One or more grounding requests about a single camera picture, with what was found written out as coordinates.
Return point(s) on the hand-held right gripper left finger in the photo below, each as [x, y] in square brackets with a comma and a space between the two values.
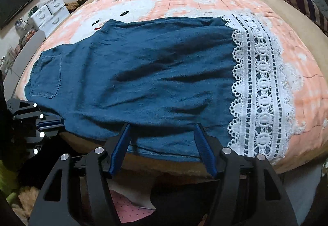
[120, 149]

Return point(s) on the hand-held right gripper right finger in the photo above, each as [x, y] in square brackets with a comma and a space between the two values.
[205, 149]

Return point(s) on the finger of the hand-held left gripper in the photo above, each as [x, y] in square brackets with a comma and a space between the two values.
[50, 131]
[50, 121]

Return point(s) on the blue pants with lace hem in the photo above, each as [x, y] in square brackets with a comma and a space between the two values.
[141, 75]

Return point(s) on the person's left forearm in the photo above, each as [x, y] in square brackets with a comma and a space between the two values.
[7, 182]

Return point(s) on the pink dotted cloth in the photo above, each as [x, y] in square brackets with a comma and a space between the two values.
[128, 205]

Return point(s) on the grey padded board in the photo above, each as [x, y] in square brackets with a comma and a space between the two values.
[25, 62]

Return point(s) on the white drawer cabinet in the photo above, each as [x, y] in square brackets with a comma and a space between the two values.
[53, 25]

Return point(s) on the small white drawer box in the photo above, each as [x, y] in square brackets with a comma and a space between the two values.
[57, 4]
[38, 16]

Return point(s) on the brown plush toy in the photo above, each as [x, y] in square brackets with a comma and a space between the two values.
[74, 5]

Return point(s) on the orange and white printed blanket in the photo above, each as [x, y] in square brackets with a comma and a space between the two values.
[179, 3]

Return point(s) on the beige bed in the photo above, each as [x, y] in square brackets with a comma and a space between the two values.
[294, 18]

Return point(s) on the striped dark cloth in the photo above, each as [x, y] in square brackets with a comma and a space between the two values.
[307, 8]

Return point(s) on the black wall television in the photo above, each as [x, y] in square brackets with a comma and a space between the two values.
[15, 3]

